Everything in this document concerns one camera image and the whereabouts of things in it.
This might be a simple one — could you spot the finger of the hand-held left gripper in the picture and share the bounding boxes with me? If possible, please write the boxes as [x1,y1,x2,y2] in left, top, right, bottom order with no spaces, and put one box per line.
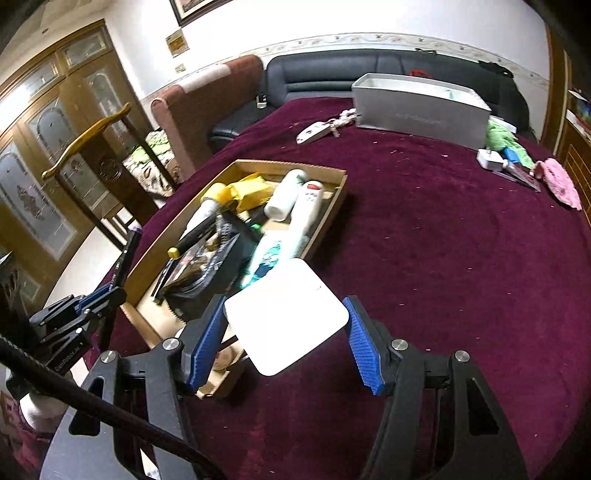
[78,285,117,315]
[69,286,129,345]

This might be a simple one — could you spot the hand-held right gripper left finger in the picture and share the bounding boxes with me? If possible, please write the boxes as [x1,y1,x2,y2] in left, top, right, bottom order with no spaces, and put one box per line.
[81,294,229,480]

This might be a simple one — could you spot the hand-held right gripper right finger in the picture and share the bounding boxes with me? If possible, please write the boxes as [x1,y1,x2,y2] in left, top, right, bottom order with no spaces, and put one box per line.
[342,294,531,480]

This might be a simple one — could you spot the black marker with purple cap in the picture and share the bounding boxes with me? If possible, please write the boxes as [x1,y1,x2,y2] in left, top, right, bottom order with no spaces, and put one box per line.
[98,225,142,354]

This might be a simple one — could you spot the cardboard tray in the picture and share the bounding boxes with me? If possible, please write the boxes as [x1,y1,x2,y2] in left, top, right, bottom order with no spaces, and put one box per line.
[121,158,348,400]

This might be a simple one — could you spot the white square box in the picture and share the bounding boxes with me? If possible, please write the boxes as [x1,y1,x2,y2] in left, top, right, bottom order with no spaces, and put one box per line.
[223,257,350,377]

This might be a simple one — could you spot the black packet with white cap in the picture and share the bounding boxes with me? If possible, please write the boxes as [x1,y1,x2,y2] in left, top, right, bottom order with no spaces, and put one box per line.
[158,212,263,326]

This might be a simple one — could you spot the black marker with olive caps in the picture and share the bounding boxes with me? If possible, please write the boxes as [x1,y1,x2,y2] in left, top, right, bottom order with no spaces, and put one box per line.
[167,218,222,260]

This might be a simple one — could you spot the teal cartoon tissue pack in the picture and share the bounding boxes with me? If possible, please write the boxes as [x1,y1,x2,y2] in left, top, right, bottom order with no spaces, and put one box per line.
[238,230,311,292]

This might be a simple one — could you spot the white bottle with red label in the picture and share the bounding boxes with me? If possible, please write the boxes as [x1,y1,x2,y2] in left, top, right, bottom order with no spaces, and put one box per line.
[287,180,327,247]

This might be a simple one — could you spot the white bottle with yellow cap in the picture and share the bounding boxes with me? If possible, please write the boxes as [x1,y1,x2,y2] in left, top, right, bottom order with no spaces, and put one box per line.
[200,181,237,209]

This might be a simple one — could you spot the yellow packet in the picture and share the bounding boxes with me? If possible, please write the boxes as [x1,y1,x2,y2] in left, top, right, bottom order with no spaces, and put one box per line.
[224,172,274,214]

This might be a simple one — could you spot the small white bottle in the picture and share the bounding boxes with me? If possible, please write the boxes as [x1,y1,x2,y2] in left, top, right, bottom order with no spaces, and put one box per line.
[264,168,309,223]

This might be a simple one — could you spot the person's left hand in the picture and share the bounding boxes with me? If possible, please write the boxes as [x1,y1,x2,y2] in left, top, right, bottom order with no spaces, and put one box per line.
[18,390,68,428]

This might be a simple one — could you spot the floral seat cushion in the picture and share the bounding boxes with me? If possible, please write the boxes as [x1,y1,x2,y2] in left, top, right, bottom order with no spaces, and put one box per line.
[121,130,178,197]

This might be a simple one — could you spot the wooden chair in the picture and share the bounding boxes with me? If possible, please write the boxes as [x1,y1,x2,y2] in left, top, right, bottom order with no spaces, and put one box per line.
[41,103,183,252]

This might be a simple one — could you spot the wooden glass door cabinet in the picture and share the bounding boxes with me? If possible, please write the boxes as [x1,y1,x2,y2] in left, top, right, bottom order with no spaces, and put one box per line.
[0,18,155,301]

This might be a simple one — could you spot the brown armchair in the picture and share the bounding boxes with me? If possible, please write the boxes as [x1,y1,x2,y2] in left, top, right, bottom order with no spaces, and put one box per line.
[151,54,265,183]

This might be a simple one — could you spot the white charger plug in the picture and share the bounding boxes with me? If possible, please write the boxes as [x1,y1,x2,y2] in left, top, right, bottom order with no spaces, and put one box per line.
[477,148,505,172]

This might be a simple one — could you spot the flat red packet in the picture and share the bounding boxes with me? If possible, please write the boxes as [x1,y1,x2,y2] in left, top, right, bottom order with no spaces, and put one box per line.
[493,161,543,192]

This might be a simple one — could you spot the grey rectangular box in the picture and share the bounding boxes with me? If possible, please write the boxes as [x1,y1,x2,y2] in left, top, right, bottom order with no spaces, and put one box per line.
[351,73,492,151]

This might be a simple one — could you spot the green cloth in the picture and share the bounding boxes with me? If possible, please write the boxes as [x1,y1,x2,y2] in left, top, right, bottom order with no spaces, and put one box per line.
[485,117,536,168]

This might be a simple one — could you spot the pink cloth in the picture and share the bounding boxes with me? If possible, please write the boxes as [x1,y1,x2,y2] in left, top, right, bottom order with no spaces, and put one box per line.
[531,157,583,212]

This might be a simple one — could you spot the black leather sofa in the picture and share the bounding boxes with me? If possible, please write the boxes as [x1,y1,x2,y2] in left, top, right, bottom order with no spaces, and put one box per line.
[209,48,532,148]

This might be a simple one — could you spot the black cable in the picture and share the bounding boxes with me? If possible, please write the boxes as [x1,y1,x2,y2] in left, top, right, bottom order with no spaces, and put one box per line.
[0,339,228,480]

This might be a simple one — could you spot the white key fob with cord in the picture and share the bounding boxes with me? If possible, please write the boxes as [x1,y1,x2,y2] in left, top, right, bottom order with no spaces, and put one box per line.
[295,108,358,146]

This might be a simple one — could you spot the yellow wall plaque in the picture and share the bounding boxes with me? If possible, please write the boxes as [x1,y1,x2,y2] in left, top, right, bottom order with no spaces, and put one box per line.
[165,28,191,58]

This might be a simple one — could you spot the framed wall picture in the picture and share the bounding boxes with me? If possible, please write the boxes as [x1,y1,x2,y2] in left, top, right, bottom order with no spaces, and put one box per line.
[168,0,234,27]

